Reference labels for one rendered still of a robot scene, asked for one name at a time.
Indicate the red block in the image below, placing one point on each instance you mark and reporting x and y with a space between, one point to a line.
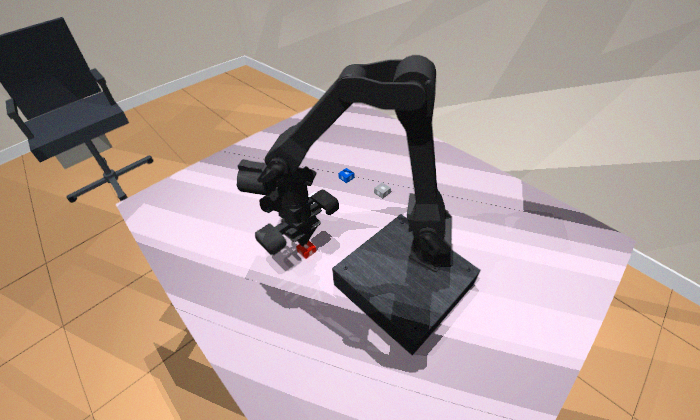
307 250

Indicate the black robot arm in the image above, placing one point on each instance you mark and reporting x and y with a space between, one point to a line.
406 86

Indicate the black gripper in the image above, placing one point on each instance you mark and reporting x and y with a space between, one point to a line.
299 223

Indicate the blue block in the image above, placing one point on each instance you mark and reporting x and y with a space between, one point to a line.
346 175

